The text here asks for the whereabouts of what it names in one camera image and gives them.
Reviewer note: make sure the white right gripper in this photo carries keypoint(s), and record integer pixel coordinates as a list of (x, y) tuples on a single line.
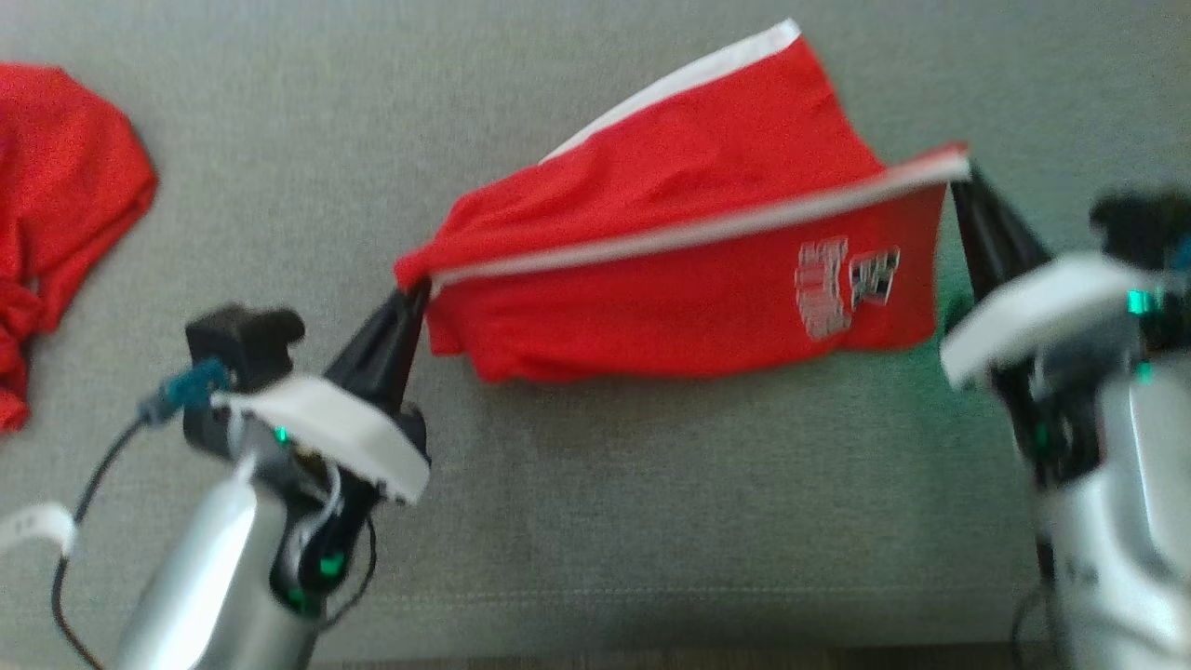
[(1033, 312)]

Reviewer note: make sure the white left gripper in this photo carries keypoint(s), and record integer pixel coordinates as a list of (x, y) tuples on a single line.
[(354, 428)]

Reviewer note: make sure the grey sofa seat cushion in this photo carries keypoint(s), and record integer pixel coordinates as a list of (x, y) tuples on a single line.
[(651, 512)]

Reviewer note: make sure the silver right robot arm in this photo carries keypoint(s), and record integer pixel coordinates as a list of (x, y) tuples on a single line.
[(1135, 521)]

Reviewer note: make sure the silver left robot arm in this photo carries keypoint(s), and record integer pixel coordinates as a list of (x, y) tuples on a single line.
[(195, 577)]

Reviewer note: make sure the red shorts with white stripe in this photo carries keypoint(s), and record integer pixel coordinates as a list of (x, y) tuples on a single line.
[(670, 279)]

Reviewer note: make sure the red basketball jersey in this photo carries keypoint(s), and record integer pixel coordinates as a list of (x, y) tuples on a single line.
[(65, 186)]

